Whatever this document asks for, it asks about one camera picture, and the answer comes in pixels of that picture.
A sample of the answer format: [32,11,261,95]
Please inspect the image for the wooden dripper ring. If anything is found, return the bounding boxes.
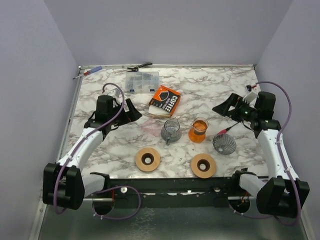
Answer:
[190,153,217,179]
[134,147,162,173]

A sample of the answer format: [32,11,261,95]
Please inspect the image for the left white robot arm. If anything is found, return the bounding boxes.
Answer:
[42,95,142,210]

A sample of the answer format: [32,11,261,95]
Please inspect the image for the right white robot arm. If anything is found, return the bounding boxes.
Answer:
[212,91,310,218]

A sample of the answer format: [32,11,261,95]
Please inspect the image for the orange coffee filter box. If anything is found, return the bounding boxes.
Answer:
[148,85,181,118]

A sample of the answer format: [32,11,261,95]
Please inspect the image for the grey glass dripper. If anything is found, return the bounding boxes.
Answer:
[212,133,237,155]

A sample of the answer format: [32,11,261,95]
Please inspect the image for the clear plastic screw organizer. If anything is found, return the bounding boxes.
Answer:
[125,71,160,94]

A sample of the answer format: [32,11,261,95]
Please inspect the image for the red blue screwdriver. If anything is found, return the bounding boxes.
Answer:
[73,66,102,80]

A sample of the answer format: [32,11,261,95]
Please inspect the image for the black pliers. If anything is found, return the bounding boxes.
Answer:
[127,62,153,72]

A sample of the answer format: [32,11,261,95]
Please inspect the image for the orange glass carafe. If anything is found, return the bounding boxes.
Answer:
[188,117,209,143]

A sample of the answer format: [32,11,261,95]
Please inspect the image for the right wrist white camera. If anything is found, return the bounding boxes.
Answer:
[242,91,258,104]

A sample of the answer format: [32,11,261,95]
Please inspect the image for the wrist white camera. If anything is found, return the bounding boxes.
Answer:
[102,88,122,103]
[242,91,258,104]

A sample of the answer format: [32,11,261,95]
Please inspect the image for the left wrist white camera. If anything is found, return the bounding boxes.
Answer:
[102,88,122,103]

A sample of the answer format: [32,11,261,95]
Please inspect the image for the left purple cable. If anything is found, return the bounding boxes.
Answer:
[53,82,142,221]

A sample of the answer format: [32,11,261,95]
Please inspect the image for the purple cable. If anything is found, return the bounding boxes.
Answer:
[232,80,302,227]
[53,82,142,221]

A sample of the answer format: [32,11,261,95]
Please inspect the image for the pink handled tool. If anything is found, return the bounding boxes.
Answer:
[217,122,239,135]

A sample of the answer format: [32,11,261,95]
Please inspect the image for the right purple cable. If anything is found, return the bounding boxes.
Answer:
[232,80,302,227]

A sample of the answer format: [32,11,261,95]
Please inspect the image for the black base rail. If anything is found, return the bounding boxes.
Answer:
[92,175,246,209]

